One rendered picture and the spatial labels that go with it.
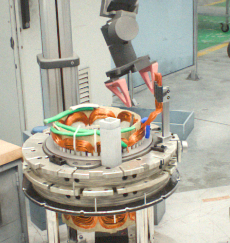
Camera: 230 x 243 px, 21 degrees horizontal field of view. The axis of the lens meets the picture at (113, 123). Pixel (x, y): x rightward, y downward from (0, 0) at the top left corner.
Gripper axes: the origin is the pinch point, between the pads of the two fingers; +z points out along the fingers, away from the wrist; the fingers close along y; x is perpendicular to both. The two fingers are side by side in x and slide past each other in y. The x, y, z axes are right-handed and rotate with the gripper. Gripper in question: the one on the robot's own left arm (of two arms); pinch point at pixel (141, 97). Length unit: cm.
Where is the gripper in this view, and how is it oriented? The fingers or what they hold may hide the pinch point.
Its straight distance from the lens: 154.1
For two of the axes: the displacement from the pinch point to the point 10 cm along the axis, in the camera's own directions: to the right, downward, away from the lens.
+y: 7.8, -4.1, 4.8
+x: -5.0, 0.7, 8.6
